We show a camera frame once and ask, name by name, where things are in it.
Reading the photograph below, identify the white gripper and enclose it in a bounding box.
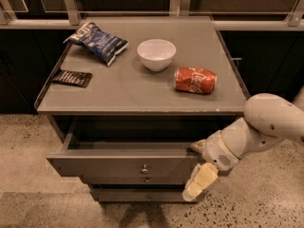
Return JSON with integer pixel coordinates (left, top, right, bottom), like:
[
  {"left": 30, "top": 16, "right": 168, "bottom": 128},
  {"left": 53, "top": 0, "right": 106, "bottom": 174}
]
[{"left": 182, "top": 130, "right": 238, "bottom": 202}]

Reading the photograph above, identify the grey top drawer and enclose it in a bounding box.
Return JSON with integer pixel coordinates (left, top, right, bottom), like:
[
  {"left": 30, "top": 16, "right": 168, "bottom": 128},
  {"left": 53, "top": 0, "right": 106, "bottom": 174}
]
[{"left": 47, "top": 116, "right": 205, "bottom": 178}]

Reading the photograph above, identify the grey drawer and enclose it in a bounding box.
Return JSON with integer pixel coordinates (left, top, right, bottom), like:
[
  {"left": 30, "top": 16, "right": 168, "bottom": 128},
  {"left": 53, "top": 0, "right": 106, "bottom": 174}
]
[
  {"left": 47, "top": 116, "right": 205, "bottom": 178},
  {"left": 90, "top": 188, "right": 184, "bottom": 202},
  {"left": 80, "top": 176, "right": 190, "bottom": 185}
]

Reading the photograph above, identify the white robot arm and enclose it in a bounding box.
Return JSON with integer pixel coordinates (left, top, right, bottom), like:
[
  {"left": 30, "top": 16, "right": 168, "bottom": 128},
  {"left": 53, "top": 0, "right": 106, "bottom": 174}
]
[{"left": 182, "top": 93, "right": 304, "bottom": 201}]

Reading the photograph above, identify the grey drawer cabinet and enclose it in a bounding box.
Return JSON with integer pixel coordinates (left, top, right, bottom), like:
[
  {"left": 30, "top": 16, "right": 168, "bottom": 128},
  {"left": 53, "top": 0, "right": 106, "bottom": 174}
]
[{"left": 35, "top": 17, "right": 249, "bottom": 192}]

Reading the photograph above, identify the grey bottom drawer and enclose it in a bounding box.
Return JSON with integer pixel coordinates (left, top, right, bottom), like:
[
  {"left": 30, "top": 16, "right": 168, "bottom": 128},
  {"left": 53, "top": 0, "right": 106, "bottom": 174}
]
[{"left": 90, "top": 188, "right": 184, "bottom": 202}]

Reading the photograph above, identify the grey middle drawer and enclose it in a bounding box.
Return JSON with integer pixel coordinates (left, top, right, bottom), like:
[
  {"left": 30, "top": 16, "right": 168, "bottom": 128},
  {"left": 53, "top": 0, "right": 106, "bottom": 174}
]
[{"left": 80, "top": 176, "right": 190, "bottom": 185}]

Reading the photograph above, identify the red cola can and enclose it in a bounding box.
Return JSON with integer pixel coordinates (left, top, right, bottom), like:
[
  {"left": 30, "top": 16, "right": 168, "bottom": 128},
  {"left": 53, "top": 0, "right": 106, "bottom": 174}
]
[{"left": 174, "top": 66, "right": 217, "bottom": 94}]

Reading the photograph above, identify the white bowl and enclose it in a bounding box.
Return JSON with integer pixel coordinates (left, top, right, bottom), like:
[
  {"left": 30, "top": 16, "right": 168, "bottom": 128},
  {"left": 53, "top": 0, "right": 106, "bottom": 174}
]
[{"left": 137, "top": 39, "right": 177, "bottom": 71}]

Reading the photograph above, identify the dark snack packet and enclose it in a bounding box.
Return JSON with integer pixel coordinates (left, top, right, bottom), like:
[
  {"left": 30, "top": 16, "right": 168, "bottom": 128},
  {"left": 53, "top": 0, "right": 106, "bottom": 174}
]
[{"left": 52, "top": 70, "right": 92, "bottom": 87}]

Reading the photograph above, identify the blue chip bag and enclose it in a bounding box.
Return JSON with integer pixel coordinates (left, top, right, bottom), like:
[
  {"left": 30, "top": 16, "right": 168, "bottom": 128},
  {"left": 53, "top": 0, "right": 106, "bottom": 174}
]
[{"left": 65, "top": 22, "right": 128, "bottom": 67}]

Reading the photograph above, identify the metal railing frame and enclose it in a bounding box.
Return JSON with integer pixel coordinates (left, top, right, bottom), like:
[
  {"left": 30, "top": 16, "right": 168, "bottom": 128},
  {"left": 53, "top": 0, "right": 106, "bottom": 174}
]
[{"left": 1, "top": 0, "right": 303, "bottom": 27}]

